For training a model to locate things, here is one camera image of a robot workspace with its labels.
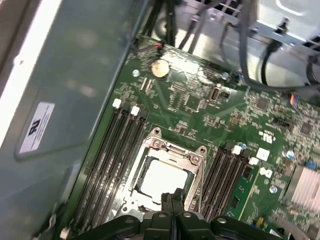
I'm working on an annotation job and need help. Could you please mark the red black wire connector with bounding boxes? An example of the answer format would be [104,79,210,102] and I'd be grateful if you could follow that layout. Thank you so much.
[153,41,166,55]

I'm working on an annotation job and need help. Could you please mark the metal socket cover frame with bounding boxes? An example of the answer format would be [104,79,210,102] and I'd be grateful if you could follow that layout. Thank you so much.
[132,138,205,213]

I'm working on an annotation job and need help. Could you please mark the black open PC case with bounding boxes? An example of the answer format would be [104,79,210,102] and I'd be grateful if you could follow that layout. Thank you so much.
[0,0,320,240]

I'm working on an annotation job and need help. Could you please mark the silver drive cage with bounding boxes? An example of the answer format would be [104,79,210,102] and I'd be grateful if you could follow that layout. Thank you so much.
[154,0,320,87]

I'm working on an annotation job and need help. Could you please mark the CPU socket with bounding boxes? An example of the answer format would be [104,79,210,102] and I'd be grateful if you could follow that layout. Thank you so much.
[119,127,208,218]

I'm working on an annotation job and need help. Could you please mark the thin metal locking lever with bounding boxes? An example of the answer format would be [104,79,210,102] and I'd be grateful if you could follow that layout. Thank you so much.
[196,158,205,218]

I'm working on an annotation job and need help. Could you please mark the RAM slot black clips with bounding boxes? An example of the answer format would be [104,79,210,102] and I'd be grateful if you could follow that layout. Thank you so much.
[214,149,250,218]
[79,107,130,231]
[99,114,148,221]
[201,143,232,221]

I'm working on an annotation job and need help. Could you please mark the thick grey cable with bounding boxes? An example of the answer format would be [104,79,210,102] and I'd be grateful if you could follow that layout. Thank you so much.
[234,0,320,91]

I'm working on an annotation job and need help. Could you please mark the round coin battery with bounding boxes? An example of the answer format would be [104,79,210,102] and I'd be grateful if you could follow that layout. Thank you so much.
[151,59,171,80]

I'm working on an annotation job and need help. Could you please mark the silver CPU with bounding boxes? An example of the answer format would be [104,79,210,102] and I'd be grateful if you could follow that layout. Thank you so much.
[139,159,189,201]

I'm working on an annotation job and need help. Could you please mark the black cable with plug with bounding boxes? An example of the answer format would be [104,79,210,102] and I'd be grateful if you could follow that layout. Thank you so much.
[261,17,290,86]

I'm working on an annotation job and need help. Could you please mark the green motherboard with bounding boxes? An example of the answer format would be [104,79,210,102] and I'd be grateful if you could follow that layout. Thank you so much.
[67,34,320,240]

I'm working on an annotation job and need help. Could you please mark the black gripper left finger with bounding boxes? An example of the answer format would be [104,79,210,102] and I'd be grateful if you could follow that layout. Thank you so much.
[79,192,174,240]

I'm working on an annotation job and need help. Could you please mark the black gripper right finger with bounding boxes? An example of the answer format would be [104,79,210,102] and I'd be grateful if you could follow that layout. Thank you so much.
[172,187,285,240]

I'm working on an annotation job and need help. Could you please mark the silver finned heatsink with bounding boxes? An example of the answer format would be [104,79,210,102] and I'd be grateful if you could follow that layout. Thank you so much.
[284,164,320,213]

